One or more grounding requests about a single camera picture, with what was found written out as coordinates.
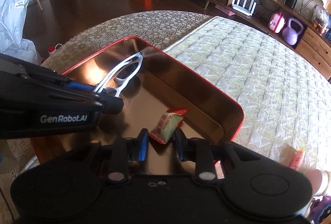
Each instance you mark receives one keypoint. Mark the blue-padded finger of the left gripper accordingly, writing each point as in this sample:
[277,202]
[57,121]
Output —
[74,85]

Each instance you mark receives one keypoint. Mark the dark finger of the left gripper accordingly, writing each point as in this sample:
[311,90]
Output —
[110,104]

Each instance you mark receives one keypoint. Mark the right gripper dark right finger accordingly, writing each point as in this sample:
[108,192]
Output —
[181,145]

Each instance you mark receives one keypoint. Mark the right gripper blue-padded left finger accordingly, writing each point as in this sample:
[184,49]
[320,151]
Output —
[141,145]

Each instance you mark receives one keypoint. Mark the white frame sunglasses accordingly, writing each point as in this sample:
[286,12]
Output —
[118,78]

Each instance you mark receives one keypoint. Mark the red white candy packet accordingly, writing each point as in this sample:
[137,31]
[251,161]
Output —
[171,120]

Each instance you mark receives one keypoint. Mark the pink small bottle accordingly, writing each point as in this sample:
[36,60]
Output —
[297,159]

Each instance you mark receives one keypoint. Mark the white yellow pill bottle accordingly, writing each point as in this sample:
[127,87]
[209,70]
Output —
[320,182]

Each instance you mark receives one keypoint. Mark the blue purple spiky toy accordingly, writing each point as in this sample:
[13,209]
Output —
[320,210]

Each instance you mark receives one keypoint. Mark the red metal tin box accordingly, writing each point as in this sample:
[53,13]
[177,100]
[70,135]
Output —
[162,83]

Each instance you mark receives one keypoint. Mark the lace tablecloth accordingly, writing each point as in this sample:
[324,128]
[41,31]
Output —
[159,28]

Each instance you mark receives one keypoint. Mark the quilted cream table mat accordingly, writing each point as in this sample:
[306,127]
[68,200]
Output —
[285,100]

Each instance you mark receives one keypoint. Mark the white router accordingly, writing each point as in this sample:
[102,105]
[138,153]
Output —
[246,7]

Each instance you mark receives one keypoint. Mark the pink small case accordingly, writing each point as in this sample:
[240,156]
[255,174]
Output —
[277,22]

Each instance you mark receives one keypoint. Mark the purple kettlebell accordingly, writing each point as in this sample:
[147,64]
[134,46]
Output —
[289,34]

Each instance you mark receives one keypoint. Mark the wooden tv cabinet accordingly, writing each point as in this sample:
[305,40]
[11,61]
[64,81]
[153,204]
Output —
[311,45]

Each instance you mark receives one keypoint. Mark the bag of fruit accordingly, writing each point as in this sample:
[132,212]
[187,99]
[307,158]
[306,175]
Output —
[321,20]

